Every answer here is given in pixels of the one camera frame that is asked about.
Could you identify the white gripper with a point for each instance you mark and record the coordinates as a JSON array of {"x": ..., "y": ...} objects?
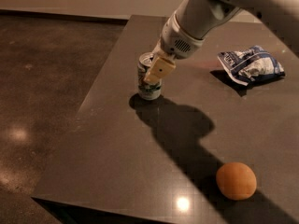
[{"x": 175, "y": 38}]

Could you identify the white green 7up can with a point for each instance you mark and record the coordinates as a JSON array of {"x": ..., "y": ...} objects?
[{"x": 147, "y": 91}]

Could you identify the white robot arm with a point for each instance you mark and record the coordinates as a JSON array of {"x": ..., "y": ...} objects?
[{"x": 280, "y": 16}]

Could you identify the blue white chip bag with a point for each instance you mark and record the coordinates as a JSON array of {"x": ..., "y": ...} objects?
[{"x": 250, "y": 66}]

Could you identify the orange fruit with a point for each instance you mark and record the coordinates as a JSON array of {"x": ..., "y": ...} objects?
[{"x": 236, "y": 181}]

